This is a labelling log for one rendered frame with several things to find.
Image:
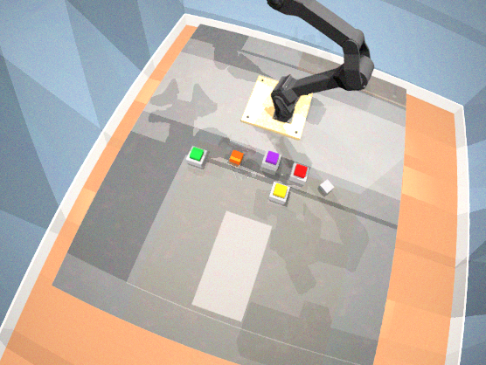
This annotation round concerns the green button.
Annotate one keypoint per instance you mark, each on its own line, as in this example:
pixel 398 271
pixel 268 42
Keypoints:
pixel 197 156

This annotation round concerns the red button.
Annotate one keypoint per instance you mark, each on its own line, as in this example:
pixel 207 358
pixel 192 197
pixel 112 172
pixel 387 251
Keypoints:
pixel 299 173

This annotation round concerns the yellow button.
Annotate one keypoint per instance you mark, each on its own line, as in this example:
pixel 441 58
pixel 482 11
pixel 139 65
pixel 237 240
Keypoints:
pixel 279 193

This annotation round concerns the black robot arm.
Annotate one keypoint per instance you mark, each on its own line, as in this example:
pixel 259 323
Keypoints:
pixel 353 74

